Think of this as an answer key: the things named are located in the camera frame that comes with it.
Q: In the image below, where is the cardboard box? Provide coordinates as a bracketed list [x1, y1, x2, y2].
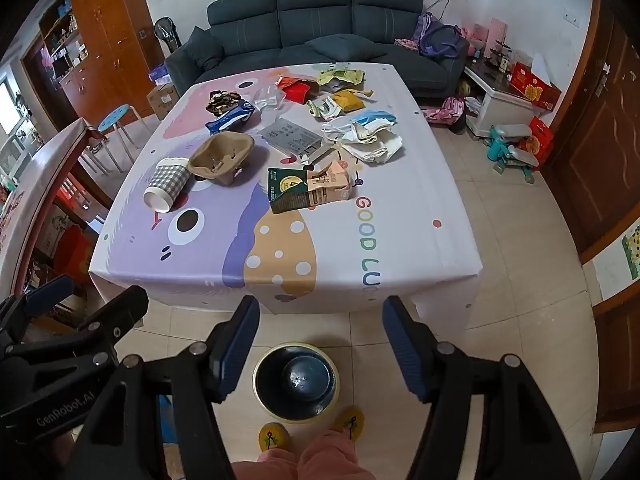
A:
[146, 84, 181, 121]

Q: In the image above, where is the orange bucket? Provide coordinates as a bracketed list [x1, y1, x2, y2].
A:
[52, 225, 96, 286]

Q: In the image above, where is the teal toy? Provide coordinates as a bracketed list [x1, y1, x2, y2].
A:
[487, 125, 538, 181]

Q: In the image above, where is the yellow slipper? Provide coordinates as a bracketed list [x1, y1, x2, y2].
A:
[332, 406, 365, 441]
[258, 422, 292, 453]

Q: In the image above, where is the beige carton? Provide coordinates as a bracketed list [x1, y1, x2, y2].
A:
[306, 160, 351, 206]

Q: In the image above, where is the white side table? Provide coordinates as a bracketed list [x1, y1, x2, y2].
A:
[462, 57, 548, 138]

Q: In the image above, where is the wooden dining table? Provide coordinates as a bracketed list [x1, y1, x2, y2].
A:
[0, 117, 113, 296]

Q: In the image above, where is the purple backpack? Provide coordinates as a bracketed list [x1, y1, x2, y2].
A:
[412, 12, 471, 58]

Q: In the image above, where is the wooden door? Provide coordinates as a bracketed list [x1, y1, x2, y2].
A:
[540, 0, 640, 261]

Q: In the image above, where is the table with cartoon cloth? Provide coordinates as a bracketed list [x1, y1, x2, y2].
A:
[89, 62, 483, 333]

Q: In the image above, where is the blue snack packet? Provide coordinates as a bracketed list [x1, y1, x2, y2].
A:
[205, 100, 253, 134]

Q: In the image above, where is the green and white packet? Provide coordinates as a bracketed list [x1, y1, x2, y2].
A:
[307, 97, 346, 121]

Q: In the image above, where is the pink bag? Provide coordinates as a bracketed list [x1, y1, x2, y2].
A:
[422, 96, 468, 126]

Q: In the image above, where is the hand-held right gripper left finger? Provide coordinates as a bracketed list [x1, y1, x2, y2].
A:
[65, 296, 261, 480]

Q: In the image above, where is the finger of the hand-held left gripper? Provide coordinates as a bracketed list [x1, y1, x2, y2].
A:
[0, 274, 74, 333]
[55, 285, 150, 361]

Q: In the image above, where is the brown woven basket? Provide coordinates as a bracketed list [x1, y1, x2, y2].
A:
[188, 132, 256, 187]

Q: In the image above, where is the red gift bag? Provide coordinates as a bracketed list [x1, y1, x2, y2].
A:
[520, 116, 555, 156]

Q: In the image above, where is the checked paper cup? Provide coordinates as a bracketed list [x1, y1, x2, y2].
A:
[143, 156, 193, 212]

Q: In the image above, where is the dark grey sofa cushion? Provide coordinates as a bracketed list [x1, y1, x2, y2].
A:
[186, 26, 226, 72]
[305, 34, 388, 63]

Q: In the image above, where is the white face mask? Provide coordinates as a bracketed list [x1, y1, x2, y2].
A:
[321, 117, 373, 145]

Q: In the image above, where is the wooden cabinet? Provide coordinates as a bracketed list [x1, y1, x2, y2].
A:
[20, 0, 166, 126]

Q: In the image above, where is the black standing fan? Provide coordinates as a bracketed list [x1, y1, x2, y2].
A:
[153, 16, 182, 56]

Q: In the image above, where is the wall poster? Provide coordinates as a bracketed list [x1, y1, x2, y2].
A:
[621, 220, 640, 281]

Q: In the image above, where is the person's right leg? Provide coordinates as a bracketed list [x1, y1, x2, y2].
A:
[299, 430, 371, 480]

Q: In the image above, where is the red gift box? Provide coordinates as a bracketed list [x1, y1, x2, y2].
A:
[510, 62, 562, 111]

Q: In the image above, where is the dark grey sofa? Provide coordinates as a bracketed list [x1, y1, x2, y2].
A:
[165, 0, 471, 106]

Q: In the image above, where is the dark bin with yellow rim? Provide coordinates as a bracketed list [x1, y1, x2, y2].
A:
[251, 342, 341, 425]

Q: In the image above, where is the yellow-green packet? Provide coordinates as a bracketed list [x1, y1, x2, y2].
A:
[317, 67, 365, 88]

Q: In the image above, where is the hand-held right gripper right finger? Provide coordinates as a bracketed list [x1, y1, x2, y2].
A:
[382, 295, 583, 480]

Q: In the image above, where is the blue round stool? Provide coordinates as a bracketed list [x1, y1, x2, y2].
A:
[97, 104, 143, 161]

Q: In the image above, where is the clear plastic wrapper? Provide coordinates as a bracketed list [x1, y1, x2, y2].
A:
[252, 85, 288, 113]

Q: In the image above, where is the blue face mask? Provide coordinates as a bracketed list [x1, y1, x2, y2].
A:
[352, 109, 398, 128]

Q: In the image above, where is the yellow packet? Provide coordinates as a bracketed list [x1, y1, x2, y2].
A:
[330, 89, 373, 112]

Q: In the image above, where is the grey box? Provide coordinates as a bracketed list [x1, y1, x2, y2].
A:
[257, 117, 336, 166]

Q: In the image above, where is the green carton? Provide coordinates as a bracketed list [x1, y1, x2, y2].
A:
[267, 166, 321, 215]

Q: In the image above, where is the red carton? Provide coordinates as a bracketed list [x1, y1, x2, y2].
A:
[277, 76, 313, 106]

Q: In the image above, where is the brown foil wrapper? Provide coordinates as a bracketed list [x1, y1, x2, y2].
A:
[206, 90, 242, 113]

